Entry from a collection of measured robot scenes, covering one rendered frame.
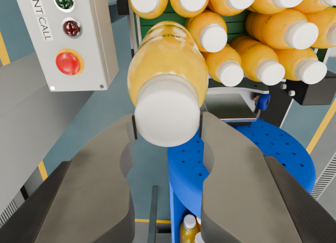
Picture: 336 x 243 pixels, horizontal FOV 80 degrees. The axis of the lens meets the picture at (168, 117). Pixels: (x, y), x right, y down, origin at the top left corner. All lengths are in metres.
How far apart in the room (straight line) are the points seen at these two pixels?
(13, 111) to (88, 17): 0.59
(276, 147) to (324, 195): 2.42
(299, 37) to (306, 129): 1.73
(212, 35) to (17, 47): 1.57
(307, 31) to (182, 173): 0.30
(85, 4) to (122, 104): 1.35
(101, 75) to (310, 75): 0.35
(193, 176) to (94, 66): 0.25
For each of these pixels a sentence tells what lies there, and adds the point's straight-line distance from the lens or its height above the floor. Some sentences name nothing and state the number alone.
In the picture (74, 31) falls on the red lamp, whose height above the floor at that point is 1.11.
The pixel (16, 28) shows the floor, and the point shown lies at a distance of 1.74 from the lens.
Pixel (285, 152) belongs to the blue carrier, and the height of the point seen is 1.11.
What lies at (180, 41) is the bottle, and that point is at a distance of 0.16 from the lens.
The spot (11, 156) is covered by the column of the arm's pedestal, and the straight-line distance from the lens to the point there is 0.89.
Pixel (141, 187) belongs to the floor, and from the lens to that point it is 2.26.
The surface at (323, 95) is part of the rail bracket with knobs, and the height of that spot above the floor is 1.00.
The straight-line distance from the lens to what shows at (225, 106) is 0.50.
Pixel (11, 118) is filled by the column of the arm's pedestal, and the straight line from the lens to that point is 0.86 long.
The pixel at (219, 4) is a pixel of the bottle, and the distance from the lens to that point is 0.38.
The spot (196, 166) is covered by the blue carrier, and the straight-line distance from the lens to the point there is 0.39.
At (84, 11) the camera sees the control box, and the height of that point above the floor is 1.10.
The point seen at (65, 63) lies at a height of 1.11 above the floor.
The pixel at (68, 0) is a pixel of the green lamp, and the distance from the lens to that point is 0.34.
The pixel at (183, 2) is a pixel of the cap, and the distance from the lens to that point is 0.33.
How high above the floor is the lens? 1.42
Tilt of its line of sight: 58 degrees down
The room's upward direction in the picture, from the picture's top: 179 degrees counter-clockwise
